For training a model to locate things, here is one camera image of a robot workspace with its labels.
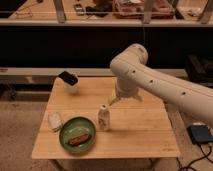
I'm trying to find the brown sausage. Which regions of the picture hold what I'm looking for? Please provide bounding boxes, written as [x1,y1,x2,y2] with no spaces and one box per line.
[68,134,91,146]

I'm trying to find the black floor cable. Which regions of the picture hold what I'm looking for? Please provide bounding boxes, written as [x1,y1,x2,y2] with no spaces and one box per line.
[176,143,213,171]

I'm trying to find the wooden table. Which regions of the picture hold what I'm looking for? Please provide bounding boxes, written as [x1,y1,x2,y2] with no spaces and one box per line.
[32,77,180,160]

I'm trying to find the green plate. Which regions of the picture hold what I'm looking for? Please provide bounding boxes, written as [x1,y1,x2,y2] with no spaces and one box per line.
[59,117,96,154]

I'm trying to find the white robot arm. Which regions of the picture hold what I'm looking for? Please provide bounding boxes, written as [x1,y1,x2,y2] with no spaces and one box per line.
[110,44,213,128]

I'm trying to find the white cup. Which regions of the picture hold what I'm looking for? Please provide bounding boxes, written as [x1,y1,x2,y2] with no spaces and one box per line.
[66,78,78,94]

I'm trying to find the white ceramic bottle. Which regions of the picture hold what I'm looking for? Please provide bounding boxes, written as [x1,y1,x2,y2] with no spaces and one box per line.
[98,105,110,131]

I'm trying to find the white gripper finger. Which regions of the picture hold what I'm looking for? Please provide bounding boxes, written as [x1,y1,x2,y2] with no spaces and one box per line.
[109,97,120,105]
[134,94,142,102]

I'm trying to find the black object on shelf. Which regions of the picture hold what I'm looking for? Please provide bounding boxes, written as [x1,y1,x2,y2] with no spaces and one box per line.
[86,3,112,17]

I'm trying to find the eyeglasses on shelf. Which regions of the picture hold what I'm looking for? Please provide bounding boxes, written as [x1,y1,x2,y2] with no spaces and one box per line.
[15,7,33,19]

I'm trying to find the tray of items on shelf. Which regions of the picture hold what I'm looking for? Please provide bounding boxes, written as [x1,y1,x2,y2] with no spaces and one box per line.
[113,0,174,19]

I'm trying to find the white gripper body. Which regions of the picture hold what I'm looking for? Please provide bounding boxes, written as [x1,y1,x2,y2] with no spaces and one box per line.
[115,77,138,98]

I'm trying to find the black rectangular object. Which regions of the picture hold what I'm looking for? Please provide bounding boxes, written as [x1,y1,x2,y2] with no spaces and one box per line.
[58,71,78,86]

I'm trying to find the black foot pedal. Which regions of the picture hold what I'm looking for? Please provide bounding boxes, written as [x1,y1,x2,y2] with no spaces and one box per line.
[187,125,213,144]

